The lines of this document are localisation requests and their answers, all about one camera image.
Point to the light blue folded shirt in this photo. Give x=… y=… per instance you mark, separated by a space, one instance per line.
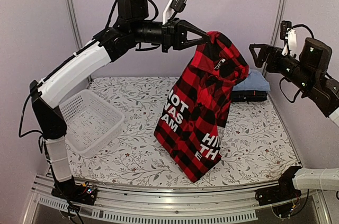
x=254 y=82

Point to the right aluminium post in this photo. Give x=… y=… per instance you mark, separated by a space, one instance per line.
x=278 y=18

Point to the aluminium front rail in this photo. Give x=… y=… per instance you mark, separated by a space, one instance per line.
x=136 y=204

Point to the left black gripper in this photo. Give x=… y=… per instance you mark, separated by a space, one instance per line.
x=175 y=34

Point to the white plastic basket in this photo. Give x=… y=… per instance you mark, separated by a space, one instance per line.
x=91 y=121

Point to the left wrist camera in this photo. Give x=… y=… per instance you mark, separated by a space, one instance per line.
x=172 y=8

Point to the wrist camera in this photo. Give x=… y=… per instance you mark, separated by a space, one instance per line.
x=172 y=8
x=288 y=35

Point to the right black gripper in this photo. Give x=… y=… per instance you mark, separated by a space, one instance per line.
x=265 y=49

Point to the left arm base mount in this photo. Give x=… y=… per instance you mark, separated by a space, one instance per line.
x=80 y=193

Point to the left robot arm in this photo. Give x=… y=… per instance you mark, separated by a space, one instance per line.
x=132 y=27

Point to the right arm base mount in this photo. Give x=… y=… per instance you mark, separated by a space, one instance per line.
x=285 y=190

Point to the red black plaid shirt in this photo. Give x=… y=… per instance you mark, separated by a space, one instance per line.
x=198 y=105

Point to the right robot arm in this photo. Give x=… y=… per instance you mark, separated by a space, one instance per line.
x=309 y=74

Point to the aluminium post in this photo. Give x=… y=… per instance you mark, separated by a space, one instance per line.
x=278 y=18
x=73 y=23

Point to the floral table cloth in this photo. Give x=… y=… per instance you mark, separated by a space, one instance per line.
x=254 y=147

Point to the left aluminium post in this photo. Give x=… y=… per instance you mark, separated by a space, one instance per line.
x=73 y=23

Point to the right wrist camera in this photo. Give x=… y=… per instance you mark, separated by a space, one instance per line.
x=288 y=35

